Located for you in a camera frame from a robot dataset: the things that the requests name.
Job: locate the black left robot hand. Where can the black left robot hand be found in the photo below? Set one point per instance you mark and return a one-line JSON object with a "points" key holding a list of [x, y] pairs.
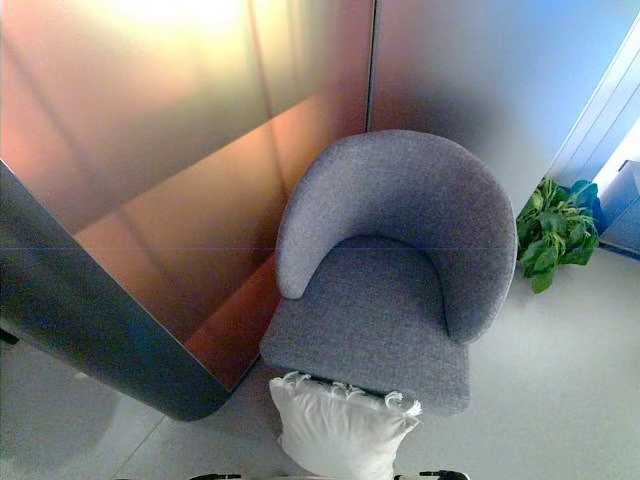
{"points": [[212, 476]]}

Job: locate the grey fabric armchair sofa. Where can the grey fabric armchair sofa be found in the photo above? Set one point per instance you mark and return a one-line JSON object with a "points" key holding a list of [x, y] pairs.
{"points": [[380, 310]]}

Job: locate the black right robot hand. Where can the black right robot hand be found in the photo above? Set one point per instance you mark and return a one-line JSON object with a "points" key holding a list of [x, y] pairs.
{"points": [[445, 475]]}

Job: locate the pale blue storage box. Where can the pale blue storage box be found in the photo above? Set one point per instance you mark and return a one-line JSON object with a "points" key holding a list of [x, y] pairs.
{"points": [[622, 200]]}

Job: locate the white tasselled pillow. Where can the white tasselled pillow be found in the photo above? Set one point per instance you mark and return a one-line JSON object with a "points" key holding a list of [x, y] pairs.
{"points": [[340, 430]]}

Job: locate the green leafy potted plant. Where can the green leafy potted plant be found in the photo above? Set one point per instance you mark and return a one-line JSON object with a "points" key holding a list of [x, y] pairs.
{"points": [[550, 240]]}

